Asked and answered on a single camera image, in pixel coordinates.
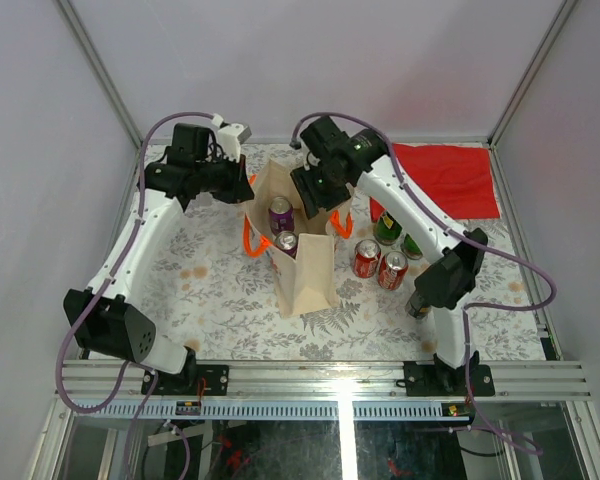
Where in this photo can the black energy drink can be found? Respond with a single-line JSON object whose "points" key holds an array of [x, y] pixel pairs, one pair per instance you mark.
{"points": [[417, 307]]}

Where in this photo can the red cola can left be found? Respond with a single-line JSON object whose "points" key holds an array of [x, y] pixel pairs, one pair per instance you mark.
{"points": [[367, 255]]}

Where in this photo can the red cola can right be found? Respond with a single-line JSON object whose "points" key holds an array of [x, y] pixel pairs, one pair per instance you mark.
{"points": [[392, 270]]}

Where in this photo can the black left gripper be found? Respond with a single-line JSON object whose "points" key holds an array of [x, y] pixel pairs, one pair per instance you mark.
{"points": [[239, 189]]}

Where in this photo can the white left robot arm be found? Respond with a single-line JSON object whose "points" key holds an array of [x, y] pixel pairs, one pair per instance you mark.
{"points": [[106, 317]]}

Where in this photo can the beige canvas bag orange handles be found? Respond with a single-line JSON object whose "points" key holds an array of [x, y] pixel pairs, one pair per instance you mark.
{"points": [[304, 283]]}

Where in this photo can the purple soda can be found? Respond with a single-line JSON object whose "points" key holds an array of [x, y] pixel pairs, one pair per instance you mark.
{"points": [[287, 242], [281, 215]]}

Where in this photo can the aluminium front rail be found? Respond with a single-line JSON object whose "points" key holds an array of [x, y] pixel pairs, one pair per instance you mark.
{"points": [[514, 381]]}

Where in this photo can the red cola can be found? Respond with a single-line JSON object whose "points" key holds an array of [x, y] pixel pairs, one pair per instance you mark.
{"points": [[392, 270], [367, 255]]}

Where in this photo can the red cloth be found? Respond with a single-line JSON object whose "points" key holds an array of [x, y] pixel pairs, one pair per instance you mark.
{"points": [[457, 179]]}

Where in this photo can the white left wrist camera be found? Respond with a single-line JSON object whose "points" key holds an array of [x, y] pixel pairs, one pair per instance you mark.
{"points": [[230, 136]]}

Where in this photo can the green glass bottle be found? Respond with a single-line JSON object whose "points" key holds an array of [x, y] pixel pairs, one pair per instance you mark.
{"points": [[410, 248], [386, 229]]}

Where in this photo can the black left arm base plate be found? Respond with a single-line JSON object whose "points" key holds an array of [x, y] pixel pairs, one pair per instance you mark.
{"points": [[207, 380]]}

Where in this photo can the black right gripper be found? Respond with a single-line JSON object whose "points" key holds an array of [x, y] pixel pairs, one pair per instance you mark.
{"points": [[312, 199]]}

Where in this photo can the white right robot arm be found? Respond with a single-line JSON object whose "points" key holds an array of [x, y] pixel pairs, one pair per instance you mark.
{"points": [[454, 255]]}

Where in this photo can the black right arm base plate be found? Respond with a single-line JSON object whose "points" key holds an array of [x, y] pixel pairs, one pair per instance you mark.
{"points": [[423, 379]]}

